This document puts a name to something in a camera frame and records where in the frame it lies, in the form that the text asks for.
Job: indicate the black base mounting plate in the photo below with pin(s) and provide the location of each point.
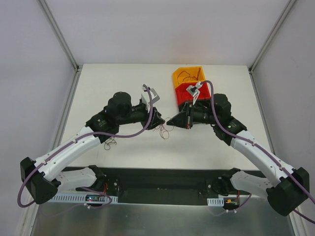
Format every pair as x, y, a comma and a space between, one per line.
164, 186

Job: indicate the white slotted cable duct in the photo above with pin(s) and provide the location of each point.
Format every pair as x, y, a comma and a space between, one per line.
215, 202
83, 198

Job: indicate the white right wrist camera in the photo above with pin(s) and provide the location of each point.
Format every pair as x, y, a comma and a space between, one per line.
194, 91

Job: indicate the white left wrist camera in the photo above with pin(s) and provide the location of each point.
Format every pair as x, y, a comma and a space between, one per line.
149, 96

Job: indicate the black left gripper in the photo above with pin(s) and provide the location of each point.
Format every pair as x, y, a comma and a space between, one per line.
151, 117

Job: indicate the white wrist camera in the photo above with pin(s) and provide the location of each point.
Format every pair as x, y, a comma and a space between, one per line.
149, 96
194, 91

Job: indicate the aluminium frame post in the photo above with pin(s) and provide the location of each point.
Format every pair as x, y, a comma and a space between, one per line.
58, 33
272, 34

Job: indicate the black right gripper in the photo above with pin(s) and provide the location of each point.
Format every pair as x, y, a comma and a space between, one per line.
188, 116

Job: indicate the right aluminium frame post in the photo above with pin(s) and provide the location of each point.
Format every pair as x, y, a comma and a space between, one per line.
272, 34

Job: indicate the left aluminium frame post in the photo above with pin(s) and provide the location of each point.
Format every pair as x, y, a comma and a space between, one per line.
58, 33

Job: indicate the yellow plastic bin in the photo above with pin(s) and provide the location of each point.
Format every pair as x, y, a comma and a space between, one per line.
188, 75

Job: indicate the white slotted cable duct left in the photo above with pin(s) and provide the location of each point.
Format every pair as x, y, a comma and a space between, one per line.
83, 198

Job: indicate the black plastic bin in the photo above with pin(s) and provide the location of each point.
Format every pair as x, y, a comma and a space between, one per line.
203, 104

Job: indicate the red plastic bin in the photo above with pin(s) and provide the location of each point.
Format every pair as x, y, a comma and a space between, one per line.
182, 93

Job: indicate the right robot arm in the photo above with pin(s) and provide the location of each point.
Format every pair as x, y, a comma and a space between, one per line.
283, 186

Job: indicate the white slotted cable duct right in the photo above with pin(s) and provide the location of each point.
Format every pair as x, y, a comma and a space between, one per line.
215, 202

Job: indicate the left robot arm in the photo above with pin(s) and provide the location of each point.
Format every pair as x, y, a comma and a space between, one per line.
44, 177

